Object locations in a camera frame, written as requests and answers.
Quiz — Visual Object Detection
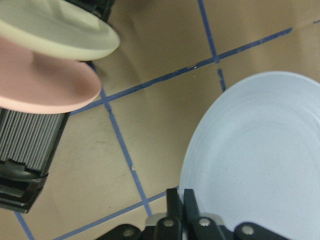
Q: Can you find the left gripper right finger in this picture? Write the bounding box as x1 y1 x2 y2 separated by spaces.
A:
183 189 230 240

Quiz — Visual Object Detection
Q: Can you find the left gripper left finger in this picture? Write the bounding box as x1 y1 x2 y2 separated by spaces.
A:
154 188 183 240

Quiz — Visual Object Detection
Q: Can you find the blue plate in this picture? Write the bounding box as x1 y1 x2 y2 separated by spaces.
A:
179 71 320 240

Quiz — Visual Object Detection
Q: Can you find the pink plate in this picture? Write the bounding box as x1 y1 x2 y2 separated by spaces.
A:
0 37 102 114

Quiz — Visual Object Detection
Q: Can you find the cream plate in rack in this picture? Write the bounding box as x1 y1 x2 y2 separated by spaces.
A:
0 0 120 61

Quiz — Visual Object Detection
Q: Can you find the black dish rack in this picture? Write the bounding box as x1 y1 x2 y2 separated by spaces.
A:
0 0 114 213

